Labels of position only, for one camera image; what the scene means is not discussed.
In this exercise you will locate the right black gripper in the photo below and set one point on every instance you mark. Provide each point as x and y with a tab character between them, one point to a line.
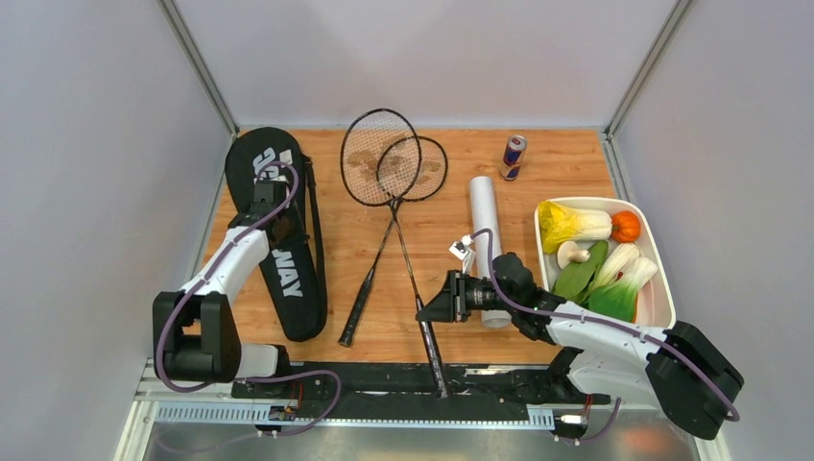
449	303

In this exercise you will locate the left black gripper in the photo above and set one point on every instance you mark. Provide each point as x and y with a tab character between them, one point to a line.
294	241

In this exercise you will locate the black Crossway racket bag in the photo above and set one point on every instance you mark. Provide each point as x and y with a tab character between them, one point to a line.
295	278

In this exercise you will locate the white shuttlecock tube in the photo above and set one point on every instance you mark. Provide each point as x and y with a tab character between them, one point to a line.
484	216

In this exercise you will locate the black badminton racket front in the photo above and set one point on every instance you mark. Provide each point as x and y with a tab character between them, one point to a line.
389	123

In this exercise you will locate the black badminton racket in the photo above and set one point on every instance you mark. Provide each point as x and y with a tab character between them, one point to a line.
389	123
377	171

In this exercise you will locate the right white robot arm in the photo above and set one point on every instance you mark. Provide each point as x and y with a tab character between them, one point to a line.
676	369

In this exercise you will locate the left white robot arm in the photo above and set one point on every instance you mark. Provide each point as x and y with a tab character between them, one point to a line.
196	341

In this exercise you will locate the green leaf vegetable toy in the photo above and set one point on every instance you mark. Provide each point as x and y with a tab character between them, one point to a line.
574	279

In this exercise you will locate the beige mushroom toy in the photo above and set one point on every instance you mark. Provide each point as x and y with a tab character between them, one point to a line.
570	251

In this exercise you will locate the yellow napa cabbage toy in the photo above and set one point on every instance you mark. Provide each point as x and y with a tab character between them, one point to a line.
558	223

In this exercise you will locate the white green bok choy toy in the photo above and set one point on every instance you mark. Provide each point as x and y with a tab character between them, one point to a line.
618	298

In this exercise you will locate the red blue drink can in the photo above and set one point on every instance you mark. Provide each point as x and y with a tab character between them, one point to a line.
512	158

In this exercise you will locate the small orange pumpkin toy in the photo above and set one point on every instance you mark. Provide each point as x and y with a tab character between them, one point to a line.
625	227

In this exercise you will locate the white plastic basin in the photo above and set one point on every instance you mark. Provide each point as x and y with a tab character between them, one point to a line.
655	307

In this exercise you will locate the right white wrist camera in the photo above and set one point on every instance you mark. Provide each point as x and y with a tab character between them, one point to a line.
462	250

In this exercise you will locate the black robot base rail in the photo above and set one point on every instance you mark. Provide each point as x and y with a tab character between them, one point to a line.
479	395

